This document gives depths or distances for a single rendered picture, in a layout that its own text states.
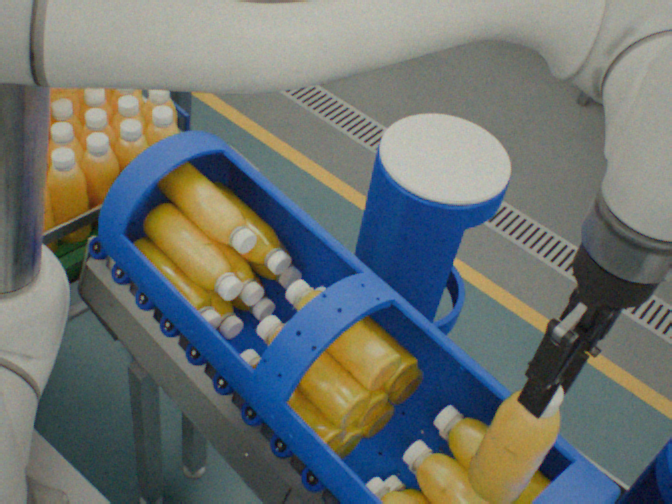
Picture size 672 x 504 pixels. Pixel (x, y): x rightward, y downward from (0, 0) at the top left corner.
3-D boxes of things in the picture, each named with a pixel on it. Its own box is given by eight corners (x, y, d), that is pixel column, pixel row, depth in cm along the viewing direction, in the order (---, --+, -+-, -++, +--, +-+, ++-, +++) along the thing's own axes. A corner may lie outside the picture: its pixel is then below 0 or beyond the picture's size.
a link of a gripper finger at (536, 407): (565, 378, 85) (560, 382, 84) (542, 415, 90) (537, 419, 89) (541, 358, 86) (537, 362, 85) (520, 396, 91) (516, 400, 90)
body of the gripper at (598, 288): (637, 299, 70) (596, 363, 77) (689, 253, 74) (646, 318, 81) (565, 244, 73) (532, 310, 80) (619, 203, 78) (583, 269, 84)
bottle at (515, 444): (483, 443, 108) (526, 359, 95) (532, 475, 106) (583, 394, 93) (456, 484, 104) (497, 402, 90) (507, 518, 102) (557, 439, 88)
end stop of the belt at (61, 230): (32, 252, 157) (29, 241, 155) (29, 249, 158) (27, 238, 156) (206, 168, 179) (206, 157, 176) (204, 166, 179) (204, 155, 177)
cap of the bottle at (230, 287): (232, 290, 140) (239, 297, 139) (214, 296, 137) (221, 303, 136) (238, 272, 138) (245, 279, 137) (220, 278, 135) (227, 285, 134)
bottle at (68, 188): (90, 244, 167) (82, 174, 153) (53, 244, 166) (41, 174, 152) (92, 218, 172) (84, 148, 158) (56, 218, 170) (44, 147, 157)
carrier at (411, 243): (332, 435, 231) (434, 431, 236) (388, 206, 167) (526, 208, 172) (321, 349, 250) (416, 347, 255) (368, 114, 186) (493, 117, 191)
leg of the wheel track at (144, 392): (148, 514, 225) (139, 382, 179) (136, 499, 228) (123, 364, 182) (167, 501, 228) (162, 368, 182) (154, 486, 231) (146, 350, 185)
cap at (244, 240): (239, 227, 136) (246, 233, 136) (253, 228, 140) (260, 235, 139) (227, 246, 138) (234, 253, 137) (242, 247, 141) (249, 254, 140)
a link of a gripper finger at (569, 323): (616, 292, 76) (588, 312, 73) (589, 331, 79) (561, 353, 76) (595, 275, 77) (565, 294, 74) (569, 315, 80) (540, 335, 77)
